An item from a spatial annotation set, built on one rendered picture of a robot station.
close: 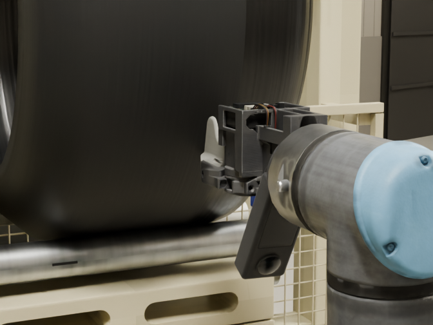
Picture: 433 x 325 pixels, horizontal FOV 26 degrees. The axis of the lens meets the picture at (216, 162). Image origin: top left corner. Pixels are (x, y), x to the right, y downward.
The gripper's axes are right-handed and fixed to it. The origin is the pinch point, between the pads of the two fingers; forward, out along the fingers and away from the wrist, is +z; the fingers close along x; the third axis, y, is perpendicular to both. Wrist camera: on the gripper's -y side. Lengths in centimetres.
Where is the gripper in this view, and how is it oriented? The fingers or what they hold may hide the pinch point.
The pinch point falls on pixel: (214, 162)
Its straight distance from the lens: 99.1
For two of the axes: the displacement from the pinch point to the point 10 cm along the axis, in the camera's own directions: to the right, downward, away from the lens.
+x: -9.1, 0.7, -4.1
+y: 0.0, -9.9, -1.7
